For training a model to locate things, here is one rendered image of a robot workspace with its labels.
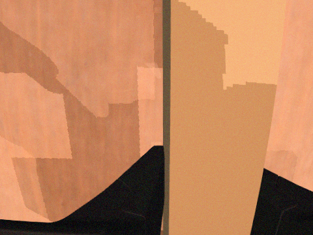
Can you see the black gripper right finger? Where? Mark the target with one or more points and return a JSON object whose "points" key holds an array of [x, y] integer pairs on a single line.
{"points": [[283, 208]]}

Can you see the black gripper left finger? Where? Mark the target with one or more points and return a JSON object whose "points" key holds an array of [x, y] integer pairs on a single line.
{"points": [[132, 205]]}

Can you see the long wooden rail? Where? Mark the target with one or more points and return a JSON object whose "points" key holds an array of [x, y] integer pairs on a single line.
{"points": [[220, 64]]}

